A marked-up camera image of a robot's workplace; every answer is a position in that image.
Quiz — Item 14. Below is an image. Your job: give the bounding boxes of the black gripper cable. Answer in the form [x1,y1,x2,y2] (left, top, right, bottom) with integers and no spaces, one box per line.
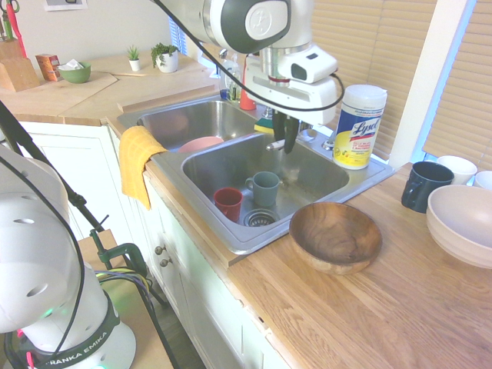
[152,0,346,114]

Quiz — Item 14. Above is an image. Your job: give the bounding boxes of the orange red bottle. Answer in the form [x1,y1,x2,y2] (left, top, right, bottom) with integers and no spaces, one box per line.
[239,53,258,111]

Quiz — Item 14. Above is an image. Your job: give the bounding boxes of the narrow beige window blind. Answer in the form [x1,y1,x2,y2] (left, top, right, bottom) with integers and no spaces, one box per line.
[421,0,492,171]

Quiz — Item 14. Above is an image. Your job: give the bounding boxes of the wide beige window blind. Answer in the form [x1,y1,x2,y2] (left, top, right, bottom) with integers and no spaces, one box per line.
[310,0,440,161]

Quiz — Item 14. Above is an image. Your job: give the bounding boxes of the dark navy mug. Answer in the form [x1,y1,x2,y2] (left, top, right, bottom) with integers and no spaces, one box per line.
[401,161,456,214]

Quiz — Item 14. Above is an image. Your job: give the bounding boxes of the red mug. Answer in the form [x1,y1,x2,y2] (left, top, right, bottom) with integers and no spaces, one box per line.
[212,187,244,224]

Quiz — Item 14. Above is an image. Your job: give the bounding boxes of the red handled knife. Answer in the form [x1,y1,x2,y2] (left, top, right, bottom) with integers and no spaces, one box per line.
[5,2,28,59]

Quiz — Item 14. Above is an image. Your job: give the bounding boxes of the stainless steel double sink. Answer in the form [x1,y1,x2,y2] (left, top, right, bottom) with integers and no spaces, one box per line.
[116,95,397,257]

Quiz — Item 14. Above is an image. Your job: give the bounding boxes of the beige ceramic bowl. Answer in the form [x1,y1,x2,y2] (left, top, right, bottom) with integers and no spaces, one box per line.
[426,184,492,249]
[427,230,492,270]

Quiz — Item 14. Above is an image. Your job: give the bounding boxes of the black camera tripod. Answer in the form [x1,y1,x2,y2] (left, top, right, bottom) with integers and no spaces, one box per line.
[0,100,181,369]

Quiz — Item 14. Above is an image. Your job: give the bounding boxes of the bushy plant in white pot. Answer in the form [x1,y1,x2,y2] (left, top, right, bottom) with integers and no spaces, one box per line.
[150,42,181,75]

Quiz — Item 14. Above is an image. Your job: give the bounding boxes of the small plant in white pot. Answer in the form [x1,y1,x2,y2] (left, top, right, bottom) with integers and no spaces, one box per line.
[127,45,142,72]

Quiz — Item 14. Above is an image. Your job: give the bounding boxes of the grey-green mug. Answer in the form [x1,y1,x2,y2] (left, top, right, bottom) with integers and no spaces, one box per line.
[244,171,281,208]

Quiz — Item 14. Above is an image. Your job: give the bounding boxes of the brown wooden bowl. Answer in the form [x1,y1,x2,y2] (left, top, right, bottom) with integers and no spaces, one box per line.
[288,201,384,277]

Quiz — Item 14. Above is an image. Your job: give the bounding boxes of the green clamp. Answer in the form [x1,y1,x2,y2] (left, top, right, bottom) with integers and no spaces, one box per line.
[89,228,150,278]

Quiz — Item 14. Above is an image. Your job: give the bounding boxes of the white kitchen cabinet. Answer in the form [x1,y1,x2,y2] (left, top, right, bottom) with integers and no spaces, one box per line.
[15,120,294,369]

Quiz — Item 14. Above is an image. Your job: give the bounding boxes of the paper sheet on wall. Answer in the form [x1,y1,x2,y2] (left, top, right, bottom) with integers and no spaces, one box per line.
[43,0,89,12]

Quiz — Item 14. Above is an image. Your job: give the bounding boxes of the green bowl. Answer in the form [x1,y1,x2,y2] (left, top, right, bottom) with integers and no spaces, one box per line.
[57,61,92,85]

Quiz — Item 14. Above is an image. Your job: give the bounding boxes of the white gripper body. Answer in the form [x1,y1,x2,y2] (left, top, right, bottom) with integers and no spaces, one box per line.
[244,63,340,126]

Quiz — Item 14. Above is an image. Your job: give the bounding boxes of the coloured cable bundle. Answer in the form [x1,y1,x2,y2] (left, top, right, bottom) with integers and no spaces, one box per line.
[94,268,155,308]

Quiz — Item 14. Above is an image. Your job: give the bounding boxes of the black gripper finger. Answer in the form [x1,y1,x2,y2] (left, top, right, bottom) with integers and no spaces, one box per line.
[272,110,286,141]
[283,115,301,155]

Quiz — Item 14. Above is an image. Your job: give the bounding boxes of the wooden knife block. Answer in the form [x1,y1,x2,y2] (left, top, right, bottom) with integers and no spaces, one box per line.
[0,37,41,94]

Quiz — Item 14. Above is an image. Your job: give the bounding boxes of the pink plate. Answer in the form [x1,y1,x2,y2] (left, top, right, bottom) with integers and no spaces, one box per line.
[177,135,225,155]

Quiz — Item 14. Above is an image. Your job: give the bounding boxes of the black base cable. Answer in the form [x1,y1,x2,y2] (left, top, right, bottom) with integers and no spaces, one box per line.
[0,155,86,357]

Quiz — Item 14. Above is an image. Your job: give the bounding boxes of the yellow dish towel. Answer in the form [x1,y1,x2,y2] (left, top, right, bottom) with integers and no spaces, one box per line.
[118,125,168,211]

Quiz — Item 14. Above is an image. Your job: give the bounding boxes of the metal drain strainer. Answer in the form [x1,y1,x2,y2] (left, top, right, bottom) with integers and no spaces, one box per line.
[242,208,280,228]

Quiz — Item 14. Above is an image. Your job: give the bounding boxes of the white cup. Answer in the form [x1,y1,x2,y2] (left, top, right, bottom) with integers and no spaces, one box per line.
[436,155,479,187]

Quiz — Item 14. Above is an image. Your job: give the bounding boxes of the Lysol wipes canister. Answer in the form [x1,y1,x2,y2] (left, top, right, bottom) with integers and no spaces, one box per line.
[331,84,389,171]

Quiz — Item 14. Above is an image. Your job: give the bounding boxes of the wooden cutting board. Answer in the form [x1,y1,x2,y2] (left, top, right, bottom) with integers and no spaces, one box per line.
[0,71,118,117]

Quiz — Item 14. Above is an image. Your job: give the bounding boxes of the orange box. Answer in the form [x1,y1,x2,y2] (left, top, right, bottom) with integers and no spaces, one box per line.
[35,53,62,82]

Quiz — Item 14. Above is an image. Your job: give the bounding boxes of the white cloth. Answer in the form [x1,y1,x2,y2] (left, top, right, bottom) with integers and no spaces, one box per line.
[56,58,85,72]

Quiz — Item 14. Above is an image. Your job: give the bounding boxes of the clear dish soap bottle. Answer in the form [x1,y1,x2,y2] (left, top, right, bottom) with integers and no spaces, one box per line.
[218,48,244,103]

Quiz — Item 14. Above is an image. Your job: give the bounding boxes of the small white bowl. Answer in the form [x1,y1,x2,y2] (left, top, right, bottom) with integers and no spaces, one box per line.
[472,170,492,191]

